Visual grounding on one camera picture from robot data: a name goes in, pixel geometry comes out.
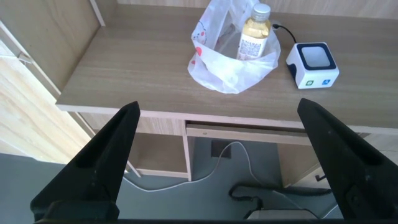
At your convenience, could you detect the yellow drink bottle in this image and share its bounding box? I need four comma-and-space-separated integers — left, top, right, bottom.
236, 2, 272, 62

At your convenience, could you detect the white barcode scanner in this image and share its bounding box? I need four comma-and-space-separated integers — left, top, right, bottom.
285, 42, 340, 90

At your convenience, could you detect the white plastic shopping bag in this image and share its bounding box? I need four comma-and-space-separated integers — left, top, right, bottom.
187, 0, 282, 95

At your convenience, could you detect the black coiled cable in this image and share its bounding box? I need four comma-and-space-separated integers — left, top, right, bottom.
228, 183, 333, 220

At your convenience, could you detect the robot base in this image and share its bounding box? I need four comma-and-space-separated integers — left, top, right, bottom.
246, 208, 318, 220

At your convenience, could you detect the wooden counter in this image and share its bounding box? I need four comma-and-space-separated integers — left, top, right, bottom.
0, 0, 398, 188

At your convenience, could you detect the white cable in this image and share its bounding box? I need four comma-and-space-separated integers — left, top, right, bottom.
123, 141, 339, 220

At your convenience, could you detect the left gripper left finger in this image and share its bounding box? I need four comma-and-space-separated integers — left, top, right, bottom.
30, 101, 141, 222

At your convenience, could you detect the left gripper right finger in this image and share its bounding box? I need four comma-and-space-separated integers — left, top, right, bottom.
297, 98, 398, 220

